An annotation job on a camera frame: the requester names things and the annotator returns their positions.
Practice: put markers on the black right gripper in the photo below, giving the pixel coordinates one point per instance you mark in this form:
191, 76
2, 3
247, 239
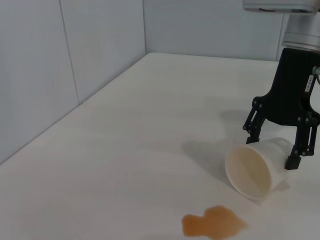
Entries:
290, 87

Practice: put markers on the white paper cup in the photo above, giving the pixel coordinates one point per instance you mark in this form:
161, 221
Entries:
250, 172

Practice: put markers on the orange-brown liquid stain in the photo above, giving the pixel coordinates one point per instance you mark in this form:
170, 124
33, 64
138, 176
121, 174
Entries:
212, 222

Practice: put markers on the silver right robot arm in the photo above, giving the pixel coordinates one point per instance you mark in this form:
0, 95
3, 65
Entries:
302, 30

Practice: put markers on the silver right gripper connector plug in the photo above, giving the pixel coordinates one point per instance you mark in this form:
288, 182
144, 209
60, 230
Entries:
317, 70

